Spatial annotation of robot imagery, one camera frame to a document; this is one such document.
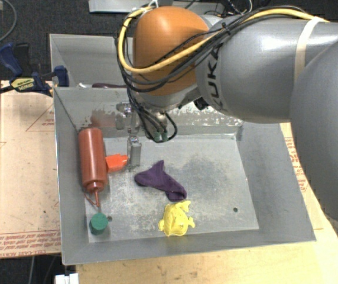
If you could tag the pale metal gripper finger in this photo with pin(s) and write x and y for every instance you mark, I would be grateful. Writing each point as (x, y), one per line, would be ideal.
(128, 155)
(136, 155)

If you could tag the orange block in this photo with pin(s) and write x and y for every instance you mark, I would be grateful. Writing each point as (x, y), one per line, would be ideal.
(115, 162)

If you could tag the purple cloth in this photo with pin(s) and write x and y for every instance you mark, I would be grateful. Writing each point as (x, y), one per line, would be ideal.
(160, 180)

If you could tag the red-brown squeeze bottle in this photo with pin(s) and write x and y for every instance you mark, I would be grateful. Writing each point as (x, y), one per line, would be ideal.
(92, 158)

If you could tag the grey metal bin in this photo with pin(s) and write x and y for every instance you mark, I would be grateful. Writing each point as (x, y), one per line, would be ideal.
(186, 188)

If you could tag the green cylinder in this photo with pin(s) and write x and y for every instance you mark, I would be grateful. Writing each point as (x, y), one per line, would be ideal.
(98, 223)

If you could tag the yellow toy fish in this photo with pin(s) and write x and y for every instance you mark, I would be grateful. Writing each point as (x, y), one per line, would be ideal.
(175, 219)

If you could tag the black cylinder on white bracket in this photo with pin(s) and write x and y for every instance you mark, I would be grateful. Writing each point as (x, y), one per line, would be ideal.
(201, 103)

